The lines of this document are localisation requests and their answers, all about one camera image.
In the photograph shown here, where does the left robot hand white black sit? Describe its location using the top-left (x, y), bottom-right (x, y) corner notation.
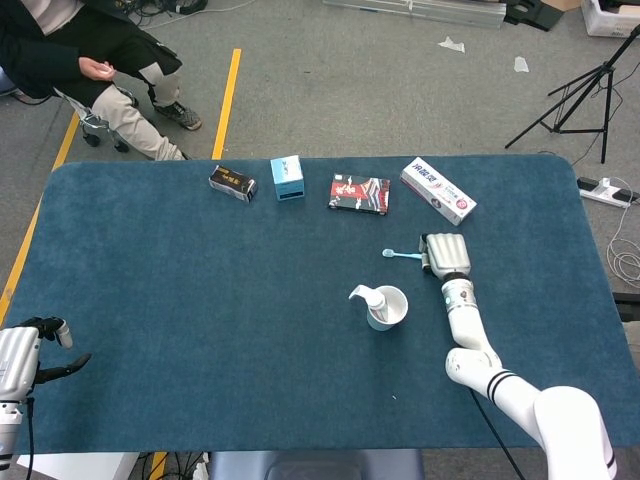
top-left (0, 316), bottom-right (93, 404)

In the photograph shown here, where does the toothpaste tube with white cap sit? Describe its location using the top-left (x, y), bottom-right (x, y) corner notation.
top-left (366, 292), bottom-right (389, 324)

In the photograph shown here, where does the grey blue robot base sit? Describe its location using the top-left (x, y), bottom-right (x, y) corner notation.
top-left (207, 449), bottom-right (426, 480)

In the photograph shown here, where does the white pink toothpaste carton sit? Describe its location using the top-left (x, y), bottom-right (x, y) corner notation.
top-left (399, 156), bottom-right (478, 226)

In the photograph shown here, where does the white box under table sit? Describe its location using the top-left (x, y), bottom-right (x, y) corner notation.
top-left (17, 452), bottom-right (139, 480)

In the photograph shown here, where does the blue table cloth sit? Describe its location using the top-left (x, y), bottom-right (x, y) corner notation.
top-left (2, 154), bottom-right (629, 456)

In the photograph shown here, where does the chrome rolling stool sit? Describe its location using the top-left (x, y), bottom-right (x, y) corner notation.
top-left (0, 67), bottom-right (139, 154)

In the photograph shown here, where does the small dark printed box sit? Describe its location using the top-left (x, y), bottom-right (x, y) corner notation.
top-left (208, 164), bottom-right (259, 204)

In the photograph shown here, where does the seated person in black coat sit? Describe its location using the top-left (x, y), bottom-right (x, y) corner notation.
top-left (0, 0), bottom-right (204, 162)

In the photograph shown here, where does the light blue upright box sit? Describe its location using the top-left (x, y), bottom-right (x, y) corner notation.
top-left (269, 154), bottom-right (306, 202)

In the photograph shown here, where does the red black flat box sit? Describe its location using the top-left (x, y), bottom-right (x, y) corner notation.
top-left (327, 173), bottom-right (392, 217)

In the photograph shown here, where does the stack of aluminium profiles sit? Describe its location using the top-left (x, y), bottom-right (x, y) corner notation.
top-left (322, 0), bottom-right (506, 27)

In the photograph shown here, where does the black metal bar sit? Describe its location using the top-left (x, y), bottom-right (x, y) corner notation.
top-left (612, 292), bottom-right (640, 324)

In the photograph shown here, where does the white power strip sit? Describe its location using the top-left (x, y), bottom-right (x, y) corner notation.
top-left (577, 176), bottom-right (640, 209)

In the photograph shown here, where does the black flat stand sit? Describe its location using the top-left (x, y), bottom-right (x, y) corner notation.
top-left (504, 0), bottom-right (566, 32)

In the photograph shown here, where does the white storage bin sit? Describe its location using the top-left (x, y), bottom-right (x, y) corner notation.
top-left (581, 0), bottom-right (640, 37)

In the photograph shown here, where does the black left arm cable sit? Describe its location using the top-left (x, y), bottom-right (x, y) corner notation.
top-left (24, 397), bottom-right (37, 480)

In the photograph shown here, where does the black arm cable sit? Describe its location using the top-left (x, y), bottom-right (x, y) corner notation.
top-left (24, 397), bottom-right (37, 480)
top-left (468, 389), bottom-right (527, 480)

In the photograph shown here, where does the tangle of black floor cables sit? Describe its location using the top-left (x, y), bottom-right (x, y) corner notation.
top-left (119, 0), bottom-right (256, 29)

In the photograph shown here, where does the white cup with handle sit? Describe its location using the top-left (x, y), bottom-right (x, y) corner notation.
top-left (348, 284), bottom-right (410, 332)

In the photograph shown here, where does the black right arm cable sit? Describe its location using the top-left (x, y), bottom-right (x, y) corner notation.
top-left (468, 389), bottom-right (527, 480)

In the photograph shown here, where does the thin white cable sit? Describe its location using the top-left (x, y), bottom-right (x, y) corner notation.
top-left (606, 204), bottom-right (640, 289)

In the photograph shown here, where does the black camera tripod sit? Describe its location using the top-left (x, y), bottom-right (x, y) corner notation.
top-left (504, 24), bottom-right (640, 165)

